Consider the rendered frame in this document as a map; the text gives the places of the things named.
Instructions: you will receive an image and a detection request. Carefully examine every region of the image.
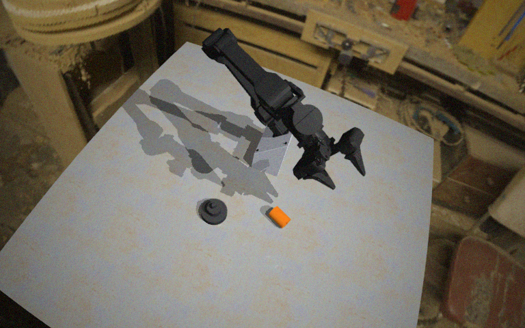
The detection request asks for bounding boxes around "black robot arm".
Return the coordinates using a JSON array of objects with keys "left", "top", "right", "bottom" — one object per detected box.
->
[{"left": 201, "top": 27, "right": 333, "bottom": 176}]

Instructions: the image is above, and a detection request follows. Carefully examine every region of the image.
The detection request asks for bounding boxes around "dark grey round pedestal with shaft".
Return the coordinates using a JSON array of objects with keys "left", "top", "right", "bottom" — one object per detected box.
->
[{"left": 201, "top": 198, "right": 228, "bottom": 225}]

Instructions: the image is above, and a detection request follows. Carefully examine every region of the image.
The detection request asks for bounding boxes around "orange knob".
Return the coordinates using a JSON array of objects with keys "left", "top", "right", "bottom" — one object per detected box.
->
[{"left": 269, "top": 207, "right": 291, "bottom": 228}]

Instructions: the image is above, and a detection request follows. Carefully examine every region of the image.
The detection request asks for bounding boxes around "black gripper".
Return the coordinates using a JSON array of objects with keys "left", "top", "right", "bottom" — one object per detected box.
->
[{"left": 293, "top": 125, "right": 365, "bottom": 189}]

